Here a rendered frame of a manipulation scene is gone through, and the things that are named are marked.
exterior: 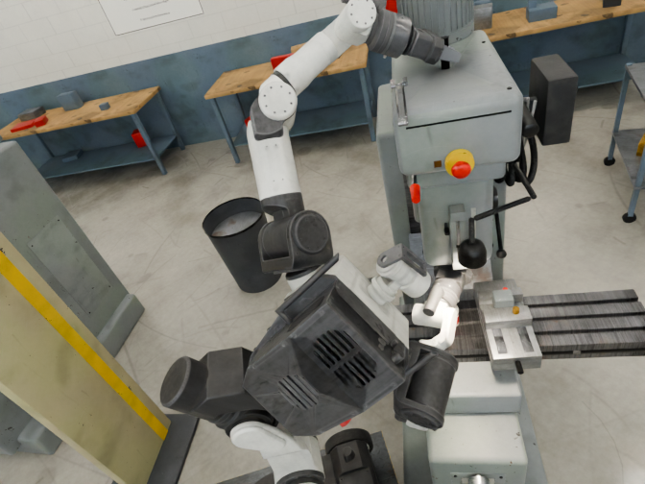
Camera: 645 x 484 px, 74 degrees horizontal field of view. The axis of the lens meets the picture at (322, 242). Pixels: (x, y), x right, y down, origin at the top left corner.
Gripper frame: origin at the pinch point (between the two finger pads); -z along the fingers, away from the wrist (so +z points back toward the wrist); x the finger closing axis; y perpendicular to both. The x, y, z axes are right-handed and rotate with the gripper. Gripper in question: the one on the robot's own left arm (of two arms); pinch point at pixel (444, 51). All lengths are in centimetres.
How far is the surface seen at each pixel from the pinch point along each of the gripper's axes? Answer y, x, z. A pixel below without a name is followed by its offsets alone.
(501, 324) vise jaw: -73, 12, -54
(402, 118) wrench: -10.6, 22.8, 12.8
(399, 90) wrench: -9.1, 8.6, 10.2
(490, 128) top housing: -7.9, 23.0, -6.1
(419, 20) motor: 2.9, -17.2, 2.3
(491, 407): -99, 26, -59
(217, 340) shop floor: -238, -107, 26
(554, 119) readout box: -10.1, -12.1, -46.8
